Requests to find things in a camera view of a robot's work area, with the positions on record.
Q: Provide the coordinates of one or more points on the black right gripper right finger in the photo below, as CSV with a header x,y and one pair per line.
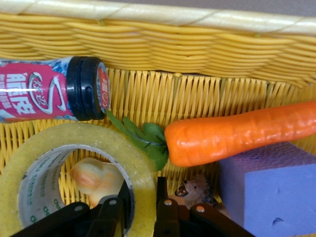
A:
x,y
177,222

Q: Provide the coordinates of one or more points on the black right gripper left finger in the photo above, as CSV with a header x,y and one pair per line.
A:
x,y
103,219

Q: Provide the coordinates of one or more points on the yellowish clear tape roll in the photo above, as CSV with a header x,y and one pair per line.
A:
x,y
74,134

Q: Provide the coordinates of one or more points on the brown toy lion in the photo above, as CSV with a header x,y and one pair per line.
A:
x,y
197,190

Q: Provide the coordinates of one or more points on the toy croissant bread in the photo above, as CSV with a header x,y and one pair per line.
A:
x,y
93,177

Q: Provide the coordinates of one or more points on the purple foam cube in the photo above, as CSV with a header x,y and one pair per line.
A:
x,y
271,197

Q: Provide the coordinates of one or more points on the orange toy carrot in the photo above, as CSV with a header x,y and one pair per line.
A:
x,y
234,138

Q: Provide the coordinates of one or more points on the pink label bottle black cap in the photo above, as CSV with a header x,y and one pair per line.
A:
x,y
32,91

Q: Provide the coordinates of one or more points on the yellow wicker basket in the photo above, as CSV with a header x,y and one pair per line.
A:
x,y
172,49

